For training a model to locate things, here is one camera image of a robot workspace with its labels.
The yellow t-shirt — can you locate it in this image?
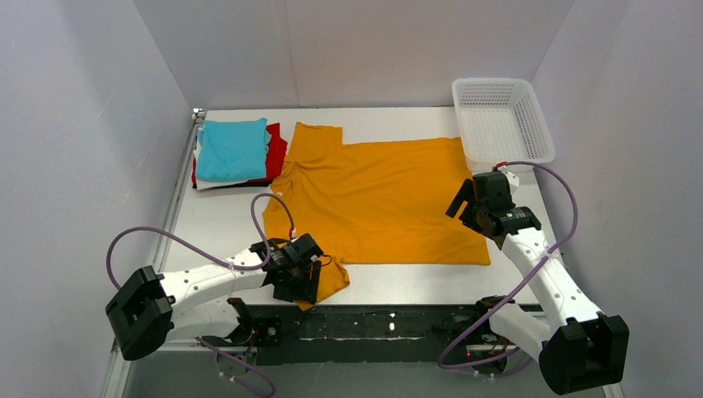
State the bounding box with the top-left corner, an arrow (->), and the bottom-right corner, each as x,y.
263,123 -> 490,301

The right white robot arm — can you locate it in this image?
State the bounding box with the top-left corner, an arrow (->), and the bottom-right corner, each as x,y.
438,164 -> 629,395

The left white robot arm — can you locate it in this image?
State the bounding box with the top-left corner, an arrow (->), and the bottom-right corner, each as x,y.
105,234 -> 325,361

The white plastic basket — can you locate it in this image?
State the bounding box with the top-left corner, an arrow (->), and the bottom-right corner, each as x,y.
452,78 -> 556,174

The black folded t-shirt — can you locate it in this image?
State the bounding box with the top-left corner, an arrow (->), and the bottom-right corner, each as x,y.
192,180 -> 272,191

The red folded t-shirt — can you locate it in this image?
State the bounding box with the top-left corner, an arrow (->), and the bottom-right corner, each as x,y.
192,122 -> 288,185

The blue folded t-shirt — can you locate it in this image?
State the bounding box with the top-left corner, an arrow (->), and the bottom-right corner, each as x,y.
196,118 -> 270,182

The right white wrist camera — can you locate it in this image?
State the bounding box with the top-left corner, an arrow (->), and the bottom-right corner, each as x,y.
493,163 -> 520,194

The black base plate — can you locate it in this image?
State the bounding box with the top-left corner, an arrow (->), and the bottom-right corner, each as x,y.
216,303 -> 528,368

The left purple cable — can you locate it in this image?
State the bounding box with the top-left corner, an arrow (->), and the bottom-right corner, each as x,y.
105,192 -> 298,398

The aluminium frame rail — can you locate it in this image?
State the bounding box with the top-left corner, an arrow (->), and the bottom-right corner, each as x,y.
101,109 -> 207,398

